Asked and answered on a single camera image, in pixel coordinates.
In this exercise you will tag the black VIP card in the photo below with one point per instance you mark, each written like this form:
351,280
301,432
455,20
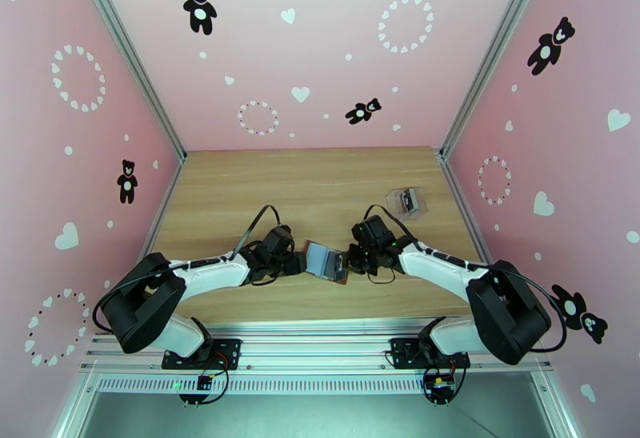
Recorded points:
333,265

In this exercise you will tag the clear acrylic card box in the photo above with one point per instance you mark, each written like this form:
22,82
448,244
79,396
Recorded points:
395,202

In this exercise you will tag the aluminium frame post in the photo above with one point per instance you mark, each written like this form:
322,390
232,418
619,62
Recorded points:
492,52
127,52

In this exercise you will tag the perforated grey metal panel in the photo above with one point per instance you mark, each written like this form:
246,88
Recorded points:
320,416

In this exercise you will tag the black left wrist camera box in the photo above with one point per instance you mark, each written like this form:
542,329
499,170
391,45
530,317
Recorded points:
279,241

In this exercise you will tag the brown leather card holder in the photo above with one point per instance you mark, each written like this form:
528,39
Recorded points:
316,258

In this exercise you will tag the aluminium mounting rail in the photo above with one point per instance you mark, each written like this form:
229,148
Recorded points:
320,346

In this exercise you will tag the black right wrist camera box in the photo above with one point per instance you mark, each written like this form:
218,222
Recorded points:
372,232

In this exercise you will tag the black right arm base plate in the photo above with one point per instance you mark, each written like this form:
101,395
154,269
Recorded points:
402,354

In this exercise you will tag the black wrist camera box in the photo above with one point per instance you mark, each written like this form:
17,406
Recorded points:
372,232
279,241

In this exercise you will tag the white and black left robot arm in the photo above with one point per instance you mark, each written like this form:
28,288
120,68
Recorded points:
145,306

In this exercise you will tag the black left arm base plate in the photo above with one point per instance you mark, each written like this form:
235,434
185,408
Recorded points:
227,351

